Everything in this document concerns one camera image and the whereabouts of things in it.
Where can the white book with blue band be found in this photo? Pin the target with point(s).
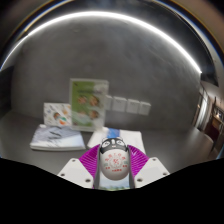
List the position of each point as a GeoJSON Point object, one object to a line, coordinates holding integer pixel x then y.
{"type": "Point", "coordinates": [95, 139]}

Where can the green food poster stand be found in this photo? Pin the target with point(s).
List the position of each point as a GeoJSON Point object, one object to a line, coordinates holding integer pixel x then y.
{"type": "Point", "coordinates": [88, 105]}

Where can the white wall socket plate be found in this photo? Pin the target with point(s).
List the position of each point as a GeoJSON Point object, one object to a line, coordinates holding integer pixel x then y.
{"type": "Point", "coordinates": [145, 108]}
{"type": "Point", "coordinates": [133, 106]}
{"type": "Point", "coordinates": [119, 104]}

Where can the white panda-face computer mouse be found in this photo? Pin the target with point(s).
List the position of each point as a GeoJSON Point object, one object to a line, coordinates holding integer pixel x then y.
{"type": "Point", "coordinates": [114, 163]}

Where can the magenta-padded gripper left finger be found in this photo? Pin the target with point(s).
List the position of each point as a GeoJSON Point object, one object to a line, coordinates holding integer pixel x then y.
{"type": "Point", "coordinates": [88, 163]}

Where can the striped-cover book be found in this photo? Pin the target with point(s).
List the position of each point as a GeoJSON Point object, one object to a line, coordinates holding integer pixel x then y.
{"type": "Point", "coordinates": [56, 137]}

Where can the white sticker sheet card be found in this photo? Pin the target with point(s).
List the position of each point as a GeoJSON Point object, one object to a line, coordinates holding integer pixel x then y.
{"type": "Point", "coordinates": [56, 114]}

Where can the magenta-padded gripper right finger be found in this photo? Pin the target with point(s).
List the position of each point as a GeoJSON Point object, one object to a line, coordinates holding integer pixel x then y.
{"type": "Point", "coordinates": [140, 163]}

